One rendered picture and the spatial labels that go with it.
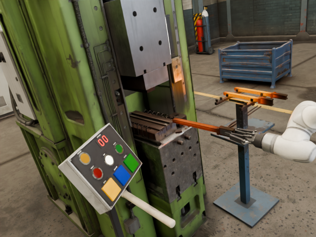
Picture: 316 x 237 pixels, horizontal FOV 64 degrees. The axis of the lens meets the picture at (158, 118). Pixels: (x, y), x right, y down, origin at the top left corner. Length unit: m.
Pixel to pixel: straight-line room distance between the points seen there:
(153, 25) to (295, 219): 1.82
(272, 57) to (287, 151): 3.89
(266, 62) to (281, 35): 4.59
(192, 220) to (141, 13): 1.54
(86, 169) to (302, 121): 0.94
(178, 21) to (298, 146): 1.16
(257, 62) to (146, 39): 3.86
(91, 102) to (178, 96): 0.72
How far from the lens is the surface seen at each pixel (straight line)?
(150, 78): 1.50
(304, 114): 1.24
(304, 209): 2.52
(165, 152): 1.62
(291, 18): 9.42
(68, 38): 1.39
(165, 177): 1.70
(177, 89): 1.90
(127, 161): 1.28
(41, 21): 1.74
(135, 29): 1.44
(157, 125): 1.67
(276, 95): 1.94
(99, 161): 1.19
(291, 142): 1.22
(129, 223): 1.87
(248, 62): 5.25
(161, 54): 1.56
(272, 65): 5.04
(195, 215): 2.17
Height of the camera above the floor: 1.70
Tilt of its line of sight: 23 degrees down
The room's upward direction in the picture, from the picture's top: 11 degrees counter-clockwise
